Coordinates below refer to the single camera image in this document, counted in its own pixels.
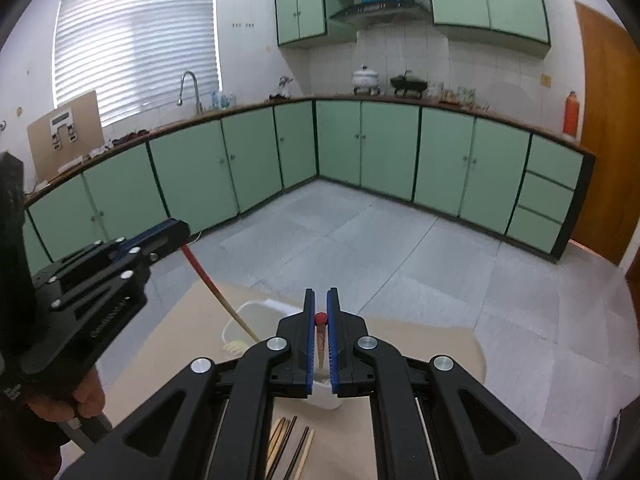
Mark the red and beige chopstick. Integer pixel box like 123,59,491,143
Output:
314,312,330,376
181,244,262,345

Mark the person's left forearm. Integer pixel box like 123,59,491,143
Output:
0,395,66,480

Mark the white window blind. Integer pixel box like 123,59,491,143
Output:
52,0,221,128

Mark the black wok with lid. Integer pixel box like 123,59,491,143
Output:
390,71,428,98

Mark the green wall cabinet unit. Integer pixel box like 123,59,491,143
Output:
273,0,552,59

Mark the orange thermos flask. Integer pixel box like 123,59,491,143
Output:
562,91,581,137

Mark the dark wooden cabinet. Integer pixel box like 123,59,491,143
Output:
607,400,640,480

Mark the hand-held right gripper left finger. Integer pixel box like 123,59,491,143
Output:
60,287,317,480

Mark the white bracket on board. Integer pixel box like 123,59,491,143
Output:
50,114,80,151

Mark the black range hood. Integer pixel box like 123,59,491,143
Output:
327,2,431,26

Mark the dark patterned chopstick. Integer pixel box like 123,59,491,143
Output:
265,415,298,480
285,426,309,480

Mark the white lidded pot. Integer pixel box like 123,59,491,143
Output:
351,65,381,96

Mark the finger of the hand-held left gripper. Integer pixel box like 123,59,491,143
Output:
49,254,152,320
31,219,192,292

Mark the metal kitchen faucet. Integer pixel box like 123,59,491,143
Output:
177,71,203,116

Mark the beige wooden chopstick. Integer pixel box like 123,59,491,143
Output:
266,417,287,466
290,428,316,480

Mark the white plastic utensil holder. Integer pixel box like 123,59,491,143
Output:
221,300,346,411

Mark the brown kitchen countertop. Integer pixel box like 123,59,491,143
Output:
25,94,596,208

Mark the person's left hand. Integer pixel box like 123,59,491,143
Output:
27,365,107,423

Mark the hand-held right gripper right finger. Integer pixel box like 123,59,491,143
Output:
326,287,581,480

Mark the wooden door with handle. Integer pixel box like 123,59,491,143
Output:
570,0,640,266

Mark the brown wooden board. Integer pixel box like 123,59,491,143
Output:
27,91,104,182

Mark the green base cabinet unit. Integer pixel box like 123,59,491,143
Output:
20,99,596,277

